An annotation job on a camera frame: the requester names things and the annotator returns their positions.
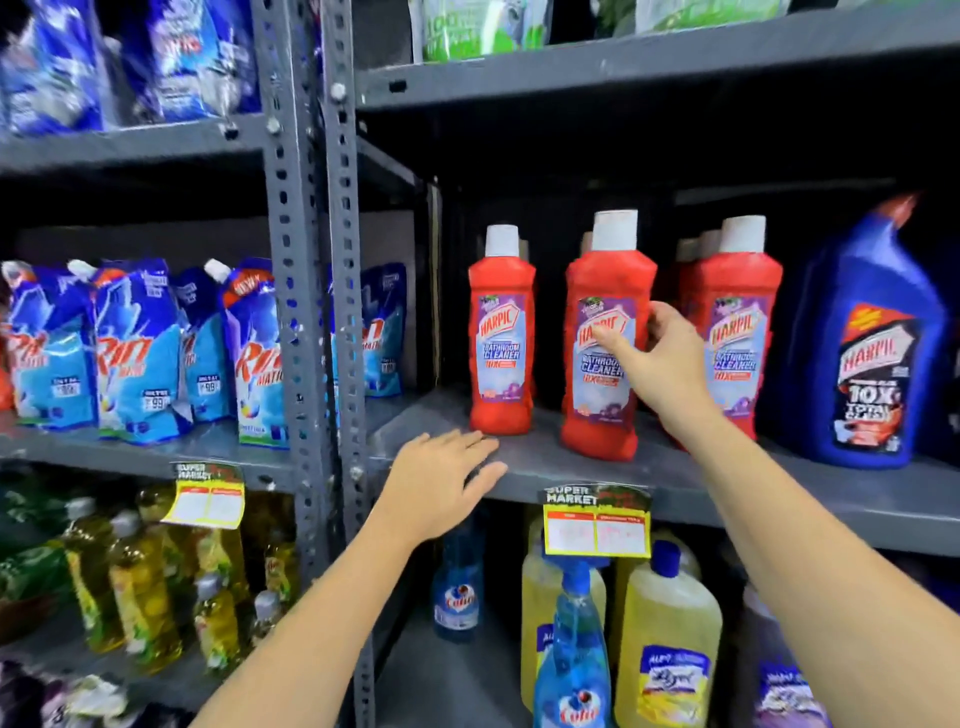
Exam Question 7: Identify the person's left hand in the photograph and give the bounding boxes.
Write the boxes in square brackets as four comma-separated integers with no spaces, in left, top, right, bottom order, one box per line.
[372,429,509,549]

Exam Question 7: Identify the person's right hand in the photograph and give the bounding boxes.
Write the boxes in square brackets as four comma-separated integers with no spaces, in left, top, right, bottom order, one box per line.
[591,300,727,430]

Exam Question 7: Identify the red bathroom cleaner bottle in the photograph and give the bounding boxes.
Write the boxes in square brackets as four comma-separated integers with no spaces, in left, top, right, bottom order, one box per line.
[468,224,538,437]
[681,215,784,441]
[561,210,659,462]

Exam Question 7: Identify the person's left forearm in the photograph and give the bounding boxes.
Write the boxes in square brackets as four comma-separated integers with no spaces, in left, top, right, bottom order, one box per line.
[191,517,423,728]

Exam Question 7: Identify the person's right forearm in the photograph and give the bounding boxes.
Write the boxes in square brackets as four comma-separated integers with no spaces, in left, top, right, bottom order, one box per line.
[660,408,960,728]

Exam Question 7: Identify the small blue glass cleaner bottle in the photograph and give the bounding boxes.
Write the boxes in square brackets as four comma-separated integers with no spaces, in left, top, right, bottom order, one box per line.
[432,516,486,644]

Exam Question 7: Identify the yellow price label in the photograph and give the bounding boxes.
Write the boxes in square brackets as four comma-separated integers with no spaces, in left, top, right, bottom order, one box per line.
[160,460,247,531]
[541,483,653,561]

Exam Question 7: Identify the blue detergent pouch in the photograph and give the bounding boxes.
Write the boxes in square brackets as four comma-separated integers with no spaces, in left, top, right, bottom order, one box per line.
[67,258,194,447]
[330,261,409,399]
[204,258,291,450]
[174,266,235,423]
[0,260,100,433]

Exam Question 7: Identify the blue spray cleaner bottle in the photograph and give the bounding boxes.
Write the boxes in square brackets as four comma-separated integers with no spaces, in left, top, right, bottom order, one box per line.
[533,558,615,728]

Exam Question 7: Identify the blue toilet cleaner bottle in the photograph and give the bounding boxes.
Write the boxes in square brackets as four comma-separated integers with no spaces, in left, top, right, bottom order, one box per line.
[778,192,951,471]

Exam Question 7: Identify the grey metal shelf rack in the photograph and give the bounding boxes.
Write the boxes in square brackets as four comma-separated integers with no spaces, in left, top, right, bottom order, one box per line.
[321,0,960,728]
[0,0,336,728]

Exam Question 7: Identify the green and white pouch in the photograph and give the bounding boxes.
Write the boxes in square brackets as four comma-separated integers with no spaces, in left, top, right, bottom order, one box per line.
[408,0,555,63]
[592,0,793,37]

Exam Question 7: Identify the purple floor cleaner bottle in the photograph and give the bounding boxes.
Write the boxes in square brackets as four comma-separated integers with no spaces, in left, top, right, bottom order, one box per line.
[738,583,832,728]

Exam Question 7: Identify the row of yellow dishwash bottles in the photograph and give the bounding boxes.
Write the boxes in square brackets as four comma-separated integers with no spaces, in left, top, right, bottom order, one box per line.
[63,483,301,676]

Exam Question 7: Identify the purple and white packets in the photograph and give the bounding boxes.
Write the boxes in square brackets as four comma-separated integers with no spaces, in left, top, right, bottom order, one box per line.
[0,660,198,728]

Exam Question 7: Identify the dark green packets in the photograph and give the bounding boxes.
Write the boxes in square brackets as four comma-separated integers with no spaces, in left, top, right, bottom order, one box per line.
[0,472,75,645]

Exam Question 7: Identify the large blue detergent bag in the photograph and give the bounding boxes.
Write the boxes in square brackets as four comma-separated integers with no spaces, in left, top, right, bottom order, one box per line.
[120,0,262,123]
[0,0,105,137]

